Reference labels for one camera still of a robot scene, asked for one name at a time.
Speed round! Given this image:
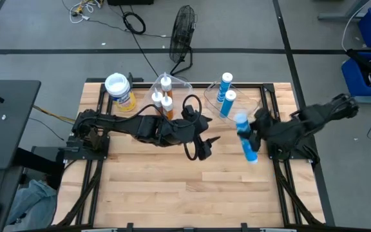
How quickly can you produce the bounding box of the black desk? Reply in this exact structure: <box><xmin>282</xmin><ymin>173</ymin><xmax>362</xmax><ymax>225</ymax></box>
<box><xmin>0</xmin><ymin>78</ymin><xmax>42</xmax><ymax>232</ymax></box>

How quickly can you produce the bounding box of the white cable bundle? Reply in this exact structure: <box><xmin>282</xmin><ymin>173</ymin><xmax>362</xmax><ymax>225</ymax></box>
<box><xmin>68</xmin><ymin>0</ymin><xmax>105</xmax><ymax>25</ymax></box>

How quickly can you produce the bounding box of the yellow Lysol wipes canister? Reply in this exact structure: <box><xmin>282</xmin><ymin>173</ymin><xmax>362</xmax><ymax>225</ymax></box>
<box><xmin>104</xmin><ymin>72</ymin><xmax>138</xmax><ymax>113</ymax></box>

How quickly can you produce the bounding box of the person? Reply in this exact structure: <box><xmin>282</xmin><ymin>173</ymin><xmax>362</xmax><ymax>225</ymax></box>
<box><xmin>1</xmin><ymin>146</ymin><xmax>66</xmax><ymax>232</ymax></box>

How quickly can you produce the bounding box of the black folded tripod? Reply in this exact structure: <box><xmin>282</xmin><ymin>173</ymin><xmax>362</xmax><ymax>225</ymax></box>
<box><xmin>345</xmin><ymin>48</ymin><xmax>371</xmax><ymax>85</ymax></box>

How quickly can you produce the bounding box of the clear plastic bin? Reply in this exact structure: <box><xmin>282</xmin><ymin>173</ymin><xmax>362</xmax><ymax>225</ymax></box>
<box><xmin>203</xmin><ymin>80</ymin><xmax>261</xmax><ymax>130</ymax></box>
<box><xmin>142</xmin><ymin>72</ymin><xmax>195</xmax><ymax>117</ymax></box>

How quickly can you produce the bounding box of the black aluminium rig frame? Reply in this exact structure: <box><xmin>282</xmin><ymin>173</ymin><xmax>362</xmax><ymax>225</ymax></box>
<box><xmin>52</xmin><ymin>76</ymin><xmax>336</xmax><ymax>232</ymax></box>

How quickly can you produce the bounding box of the black floor fan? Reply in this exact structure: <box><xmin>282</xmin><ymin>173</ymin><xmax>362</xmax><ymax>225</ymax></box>
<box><xmin>168</xmin><ymin>4</ymin><xmax>197</xmax><ymax>77</ymax></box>

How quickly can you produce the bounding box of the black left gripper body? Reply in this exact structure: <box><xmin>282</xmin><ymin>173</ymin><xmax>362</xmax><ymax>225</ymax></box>
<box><xmin>158</xmin><ymin>104</ymin><xmax>213</xmax><ymax>162</ymax></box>

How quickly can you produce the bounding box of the yellow cable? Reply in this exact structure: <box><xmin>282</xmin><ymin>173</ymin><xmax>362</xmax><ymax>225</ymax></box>
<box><xmin>32</xmin><ymin>104</ymin><xmax>77</xmax><ymax>126</ymax></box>

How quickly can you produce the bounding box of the black coiled cable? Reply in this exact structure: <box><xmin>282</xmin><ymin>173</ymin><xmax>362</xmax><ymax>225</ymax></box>
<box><xmin>120</xmin><ymin>5</ymin><xmax>173</xmax><ymax>78</ymax></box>

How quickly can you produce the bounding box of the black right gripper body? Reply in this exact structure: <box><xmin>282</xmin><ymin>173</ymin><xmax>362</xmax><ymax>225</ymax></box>
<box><xmin>256</xmin><ymin>108</ymin><xmax>278</xmax><ymax>146</ymax></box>

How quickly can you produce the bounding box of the white sealant tube orange label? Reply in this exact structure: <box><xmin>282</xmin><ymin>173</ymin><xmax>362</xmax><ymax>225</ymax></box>
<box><xmin>160</xmin><ymin>72</ymin><xmax>174</xmax><ymax>99</ymax></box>
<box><xmin>160</xmin><ymin>92</ymin><xmax>175</xmax><ymax>121</ymax></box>
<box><xmin>151</xmin><ymin>87</ymin><xmax>164</xmax><ymax>116</ymax></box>

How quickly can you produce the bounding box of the blue silicone tube white cap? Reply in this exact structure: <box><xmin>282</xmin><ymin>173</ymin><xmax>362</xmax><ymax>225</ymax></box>
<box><xmin>218</xmin><ymin>90</ymin><xmax>238</xmax><ymax>119</ymax></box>
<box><xmin>216</xmin><ymin>72</ymin><xmax>234</xmax><ymax>104</ymax></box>
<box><xmin>234</xmin><ymin>111</ymin><xmax>259</xmax><ymax>165</ymax></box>

